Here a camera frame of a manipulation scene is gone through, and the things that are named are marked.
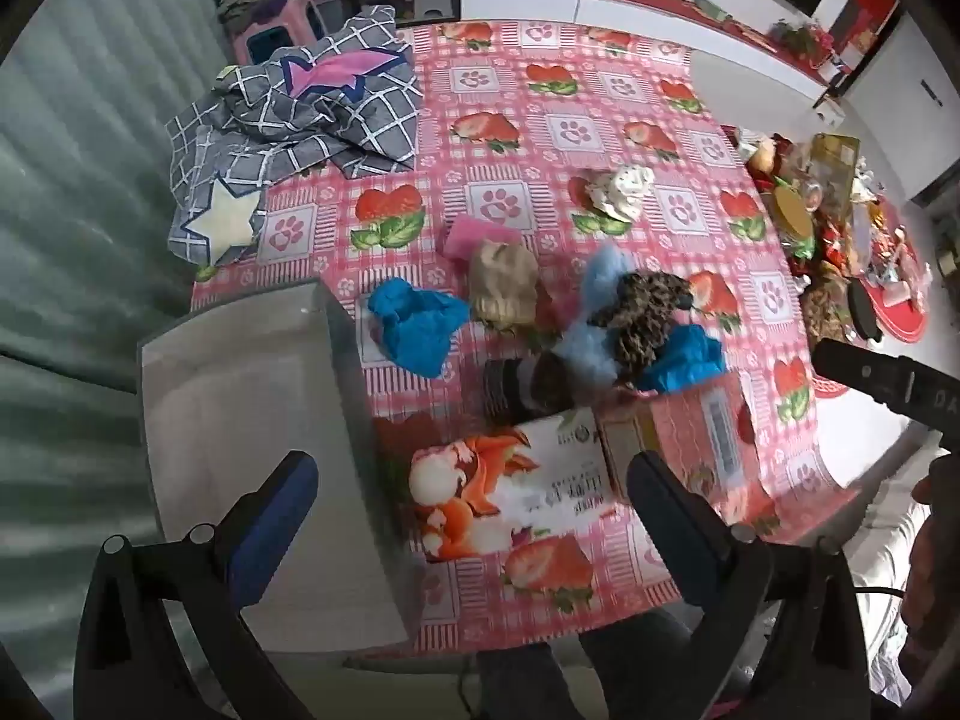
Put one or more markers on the light blue fluffy cloth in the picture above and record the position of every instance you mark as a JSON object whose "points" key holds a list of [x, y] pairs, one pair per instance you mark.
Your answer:
{"points": [[592, 300]]}

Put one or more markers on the pink strawberry tablecloth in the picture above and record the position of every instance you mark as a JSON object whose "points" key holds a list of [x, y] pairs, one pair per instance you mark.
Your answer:
{"points": [[525, 112]]}

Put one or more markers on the jar with brown contents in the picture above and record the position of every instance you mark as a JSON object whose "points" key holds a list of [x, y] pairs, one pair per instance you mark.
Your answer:
{"points": [[825, 307]]}

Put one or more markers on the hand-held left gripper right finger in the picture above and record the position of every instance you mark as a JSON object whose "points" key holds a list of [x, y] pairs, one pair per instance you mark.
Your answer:
{"points": [[667, 510]]}

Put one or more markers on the pink cardboard box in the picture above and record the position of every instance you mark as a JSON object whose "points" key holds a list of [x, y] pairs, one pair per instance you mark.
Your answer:
{"points": [[690, 435]]}

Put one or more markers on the grey storage box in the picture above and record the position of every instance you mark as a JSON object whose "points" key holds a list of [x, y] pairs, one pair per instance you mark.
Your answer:
{"points": [[247, 420]]}

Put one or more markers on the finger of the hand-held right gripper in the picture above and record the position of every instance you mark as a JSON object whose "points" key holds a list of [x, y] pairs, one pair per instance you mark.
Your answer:
{"points": [[862, 375]]}

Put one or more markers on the pink plastic stool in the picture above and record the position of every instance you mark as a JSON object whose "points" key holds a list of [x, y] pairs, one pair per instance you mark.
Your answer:
{"points": [[285, 30]]}

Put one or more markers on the blue shoe cover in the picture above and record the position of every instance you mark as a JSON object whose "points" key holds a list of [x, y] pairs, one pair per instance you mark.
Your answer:
{"points": [[686, 360], [412, 330]]}

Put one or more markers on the leopard print scrunchie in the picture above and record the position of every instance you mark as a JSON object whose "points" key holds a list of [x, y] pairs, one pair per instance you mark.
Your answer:
{"points": [[645, 315]]}

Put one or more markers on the grey green curtain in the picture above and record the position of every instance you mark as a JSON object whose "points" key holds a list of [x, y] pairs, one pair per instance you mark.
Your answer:
{"points": [[75, 240]]}

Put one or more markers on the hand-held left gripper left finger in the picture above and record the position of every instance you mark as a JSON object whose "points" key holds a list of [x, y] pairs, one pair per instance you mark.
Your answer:
{"points": [[277, 510]]}

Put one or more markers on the fox print tissue pack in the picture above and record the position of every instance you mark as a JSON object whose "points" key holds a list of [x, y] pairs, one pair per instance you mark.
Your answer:
{"points": [[487, 495]]}

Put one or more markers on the grey checked star blanket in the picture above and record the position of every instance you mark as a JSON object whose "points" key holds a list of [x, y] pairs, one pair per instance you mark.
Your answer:
{"points": [[300, 112]]}

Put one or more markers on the dark striped knit sock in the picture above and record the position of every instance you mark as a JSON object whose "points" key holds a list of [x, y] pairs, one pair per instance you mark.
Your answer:
{"points": [[525, 390]]}

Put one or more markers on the person's right forearm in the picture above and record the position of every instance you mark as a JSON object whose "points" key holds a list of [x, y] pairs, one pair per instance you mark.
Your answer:
{"points": [[934, 585]]}

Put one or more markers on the white patterned sock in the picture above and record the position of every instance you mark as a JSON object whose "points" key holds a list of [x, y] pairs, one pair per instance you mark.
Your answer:
{"points": [[622, 191]]}

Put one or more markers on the pink cloth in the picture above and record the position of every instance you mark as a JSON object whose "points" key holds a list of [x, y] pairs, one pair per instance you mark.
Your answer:
{"points": [[465, 236]]}

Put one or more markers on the red artificial flowers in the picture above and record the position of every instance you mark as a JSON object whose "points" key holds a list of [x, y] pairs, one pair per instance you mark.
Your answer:
{"points": [[802, 37]]}

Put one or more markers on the beige sock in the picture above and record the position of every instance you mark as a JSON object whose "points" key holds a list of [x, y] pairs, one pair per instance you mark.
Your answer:
{"points": [[502, 285]]}

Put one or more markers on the red round mat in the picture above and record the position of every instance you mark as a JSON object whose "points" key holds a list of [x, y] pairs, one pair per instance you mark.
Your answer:
{"points": [[900, 292]]}

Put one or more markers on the tall white cabinet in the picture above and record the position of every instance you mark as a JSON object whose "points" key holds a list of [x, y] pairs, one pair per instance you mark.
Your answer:
{"points": [[922, 127]]}

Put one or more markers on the jar with yellow lid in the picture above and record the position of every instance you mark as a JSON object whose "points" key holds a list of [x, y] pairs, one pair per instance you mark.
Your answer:
{"points": [[795, 217]]}

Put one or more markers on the black round pan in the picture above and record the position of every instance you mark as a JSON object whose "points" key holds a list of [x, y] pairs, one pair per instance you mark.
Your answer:
{"points": [[862, 311]]}

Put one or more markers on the grey step stool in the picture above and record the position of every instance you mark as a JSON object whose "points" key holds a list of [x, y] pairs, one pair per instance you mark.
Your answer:
{"points": [[433, 0]]}

